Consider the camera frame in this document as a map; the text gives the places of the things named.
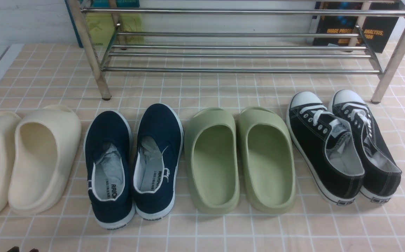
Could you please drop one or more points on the green foam slipper left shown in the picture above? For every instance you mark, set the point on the green foam slipper left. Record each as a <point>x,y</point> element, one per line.
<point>211,160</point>

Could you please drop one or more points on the black image processing book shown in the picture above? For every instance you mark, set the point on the black image processing book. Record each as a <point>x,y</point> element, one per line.
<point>377,30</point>

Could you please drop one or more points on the navy canvas slip-on shoe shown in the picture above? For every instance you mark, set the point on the navy canvas slip-on shoe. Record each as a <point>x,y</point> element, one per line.
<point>159,147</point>
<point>107,146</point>

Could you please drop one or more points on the green foam slipper right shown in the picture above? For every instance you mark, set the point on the green foam slipper right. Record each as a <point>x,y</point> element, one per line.
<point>267,160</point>

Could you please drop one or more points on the silver metal shoe rack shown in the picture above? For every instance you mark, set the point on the silver metal shoe rack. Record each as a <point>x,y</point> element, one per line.
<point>117,46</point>

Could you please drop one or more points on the navy canvas slip-on left shoe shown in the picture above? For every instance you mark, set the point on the navy canvas slip-on left shoe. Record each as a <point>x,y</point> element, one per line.
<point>107,146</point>

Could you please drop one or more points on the navy canvas slip-on right shoe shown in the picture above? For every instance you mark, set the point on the navy canvas slip-on right shoe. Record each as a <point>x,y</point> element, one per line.
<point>159,147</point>

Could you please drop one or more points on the green foam slipper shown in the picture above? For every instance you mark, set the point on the green foam slipper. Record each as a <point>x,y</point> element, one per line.
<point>211,160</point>
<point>267,160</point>

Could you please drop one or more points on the yellow and teal book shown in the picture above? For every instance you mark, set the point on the yellow and teal book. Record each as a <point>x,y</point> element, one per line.
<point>101,25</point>

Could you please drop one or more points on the black canvas sneaker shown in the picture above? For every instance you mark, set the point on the black canvas sneaker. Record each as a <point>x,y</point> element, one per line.
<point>382,176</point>
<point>325,142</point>

